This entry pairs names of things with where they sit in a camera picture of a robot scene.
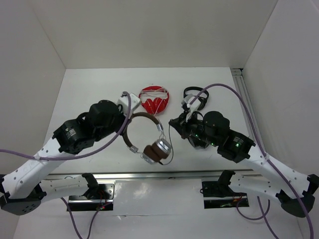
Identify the aluminium rail front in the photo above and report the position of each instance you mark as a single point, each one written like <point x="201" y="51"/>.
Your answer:
<point x="154" y="175"/>

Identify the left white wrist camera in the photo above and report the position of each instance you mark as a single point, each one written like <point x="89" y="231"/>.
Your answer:
<point x="129" y="103"/>

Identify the aluminium rail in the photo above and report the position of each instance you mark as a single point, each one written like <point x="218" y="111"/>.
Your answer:
<point x="154" y="175"/>
<point x="243" y="92"/>

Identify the red headphones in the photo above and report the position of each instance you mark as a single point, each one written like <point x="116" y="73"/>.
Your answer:
<point x="154" y="99"/>

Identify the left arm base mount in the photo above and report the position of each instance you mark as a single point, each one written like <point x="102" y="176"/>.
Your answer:
<point x="102" y="200"/>

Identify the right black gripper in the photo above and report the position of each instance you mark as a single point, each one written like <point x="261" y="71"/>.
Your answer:
<point x="180" y="125"/>

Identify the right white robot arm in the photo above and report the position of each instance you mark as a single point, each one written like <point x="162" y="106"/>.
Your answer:
<point x="294" y="191"/>

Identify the black headphones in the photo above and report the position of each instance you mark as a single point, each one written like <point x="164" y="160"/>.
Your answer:
<point x="203" y="98"/>
<point x="200" y="142"/>

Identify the far black headphones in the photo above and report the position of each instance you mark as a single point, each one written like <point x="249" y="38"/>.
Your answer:
<point x="203" y="98"/>

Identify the aluminium rail right side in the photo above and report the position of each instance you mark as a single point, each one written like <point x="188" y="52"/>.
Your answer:
<point x="243" y="92"/>

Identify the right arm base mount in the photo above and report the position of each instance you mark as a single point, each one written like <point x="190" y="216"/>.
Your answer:
<point x="214" y="197"/>

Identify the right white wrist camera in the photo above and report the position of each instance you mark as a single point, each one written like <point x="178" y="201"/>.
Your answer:
<point x="191" y="104"/>

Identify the near black headphones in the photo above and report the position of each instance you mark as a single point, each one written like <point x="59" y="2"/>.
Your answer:
<point x="200" y="142"/>

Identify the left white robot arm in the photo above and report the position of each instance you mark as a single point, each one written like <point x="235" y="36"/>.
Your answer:
<point x="27" y="187"/>

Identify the brown silver headphones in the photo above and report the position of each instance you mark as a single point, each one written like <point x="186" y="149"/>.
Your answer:
<point x="152" y="153"/>

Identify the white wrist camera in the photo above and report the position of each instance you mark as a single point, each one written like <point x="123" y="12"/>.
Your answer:
<point x="191" y="104"/>
<point x="129" y="103"/>

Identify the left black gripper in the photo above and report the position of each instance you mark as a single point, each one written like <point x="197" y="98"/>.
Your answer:
<point x="119" y="111"/>

